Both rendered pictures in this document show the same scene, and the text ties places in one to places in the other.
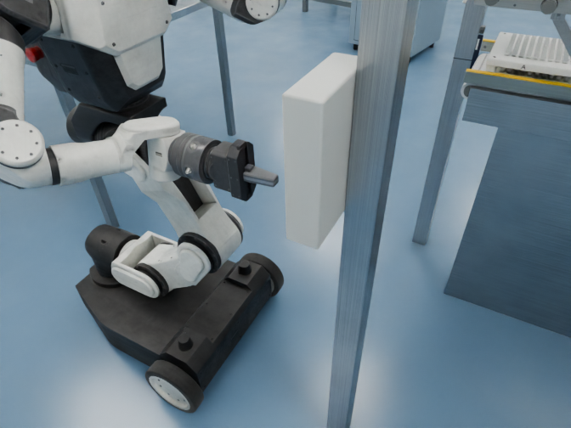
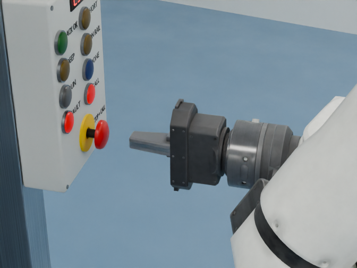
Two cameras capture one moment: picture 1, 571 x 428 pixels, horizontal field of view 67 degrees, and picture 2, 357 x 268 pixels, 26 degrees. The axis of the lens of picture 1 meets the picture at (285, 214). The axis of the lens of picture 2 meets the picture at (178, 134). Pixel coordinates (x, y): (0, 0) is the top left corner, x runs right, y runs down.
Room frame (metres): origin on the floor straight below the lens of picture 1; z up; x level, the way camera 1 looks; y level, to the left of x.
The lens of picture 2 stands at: (1.52, -0.15, 1.47)
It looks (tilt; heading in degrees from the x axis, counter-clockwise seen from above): 30 degrees down; 165
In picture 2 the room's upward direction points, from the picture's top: straight up
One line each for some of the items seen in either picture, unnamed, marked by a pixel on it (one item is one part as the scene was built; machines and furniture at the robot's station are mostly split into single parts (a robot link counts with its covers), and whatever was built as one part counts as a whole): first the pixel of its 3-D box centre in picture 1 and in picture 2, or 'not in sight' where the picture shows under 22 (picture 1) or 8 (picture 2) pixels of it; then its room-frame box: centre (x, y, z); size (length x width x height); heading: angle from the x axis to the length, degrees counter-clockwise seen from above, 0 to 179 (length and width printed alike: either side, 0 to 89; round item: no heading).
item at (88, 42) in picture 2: not in sight; (87, 44); (0.59, -0.03, 1.07); 0.03 x 0.01 x 0.03; 151
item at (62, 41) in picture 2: not in sight; (62, 42); (0.66, -0.07, 1.10); 0.03 x 0.01 x 0.03; 151
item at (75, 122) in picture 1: (115, 124); not in sight; (1.06, 0.45, 0.84); 0.28 x 0.13 x 0.18; 61
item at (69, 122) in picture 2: not in sight; (68, 122); (0.66, -0.07, 0.99); 0.03 x 0.01 x 0.03; 151
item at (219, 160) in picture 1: (220, 165); (219, 150); (0.70, 0.12, 0.94); 0.12 x 0.10 x 0.13; 61
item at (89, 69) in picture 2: not in sight; (88, 69); (0.59, -0.03, 1.03); 0.03 x 0.01 x 0.03; 151
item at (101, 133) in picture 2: not in sight; (91, 133); (0.61, -0.03, 0.94); 0.04 x 0.04 x 0.04; 61
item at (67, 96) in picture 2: not in sight; (66, 97); (0.66, -0.07, 1.03); 0.03 x 0.01 x 0.03; 151
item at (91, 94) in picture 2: not in sight; (90, 93); (0.59, -0.03, 0.99); 0.03 x 0.01 x 0.03; 151
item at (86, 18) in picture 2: not in sight; (85, 18); (0.59, -0.03, 1.10); 0.03 x 0.01 x 0.03; 151
